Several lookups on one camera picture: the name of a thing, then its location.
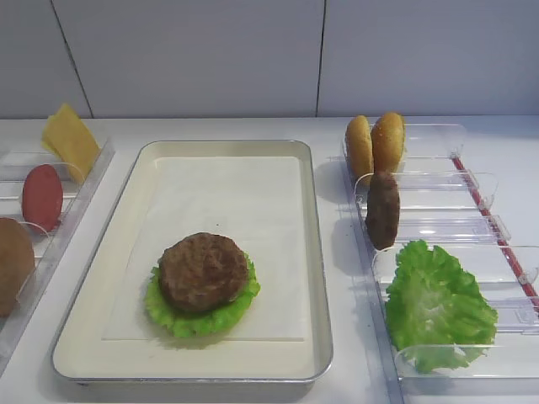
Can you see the lettuce leaf on tray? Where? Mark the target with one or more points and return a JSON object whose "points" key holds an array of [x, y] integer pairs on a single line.
{"points": [[202, 322]]}

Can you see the red tomato slice in rack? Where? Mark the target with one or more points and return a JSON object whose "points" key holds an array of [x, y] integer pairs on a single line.
{"points": [[42, 197]]}

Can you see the clear acrylic left rack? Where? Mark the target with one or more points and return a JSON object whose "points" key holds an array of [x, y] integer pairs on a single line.
{"points": [[48, 247]]}

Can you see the cream metal tray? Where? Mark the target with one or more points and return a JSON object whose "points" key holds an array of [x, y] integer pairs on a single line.
{"points": [[258, 193]]}

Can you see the clear acrylic right rack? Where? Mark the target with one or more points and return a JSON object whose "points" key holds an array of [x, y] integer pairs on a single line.
{"points": [[436, 207]]}

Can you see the bun in rack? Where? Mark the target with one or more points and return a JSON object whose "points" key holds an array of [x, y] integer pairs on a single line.
{"points": [[388, 138], [358, 146]]}

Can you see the left bun in right rack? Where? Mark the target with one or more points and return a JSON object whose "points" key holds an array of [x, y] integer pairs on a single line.
{"points": [[358, 146]]}

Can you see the clear acrylic rack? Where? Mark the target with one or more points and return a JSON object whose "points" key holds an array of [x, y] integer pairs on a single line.
{"points": [[436, 207], [48, 247]]}

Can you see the green lettuce leaf in rack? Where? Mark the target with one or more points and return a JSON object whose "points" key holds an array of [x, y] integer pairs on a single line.
{"points": [[436, 316]]}

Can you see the yellow cheese slices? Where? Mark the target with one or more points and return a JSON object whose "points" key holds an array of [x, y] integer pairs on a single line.
{"points": [[67, 137]]}

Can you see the brown bun half left rack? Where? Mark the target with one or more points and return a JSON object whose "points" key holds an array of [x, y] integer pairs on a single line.
{"points": [[17, 262]]}

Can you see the brown meat patty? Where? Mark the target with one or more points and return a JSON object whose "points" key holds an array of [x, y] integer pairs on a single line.
{"points": [[383, 210], [201, 272]]}

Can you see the red strip on rack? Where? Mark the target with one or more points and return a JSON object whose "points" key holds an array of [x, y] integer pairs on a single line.
{"points": [[500, 238]]}

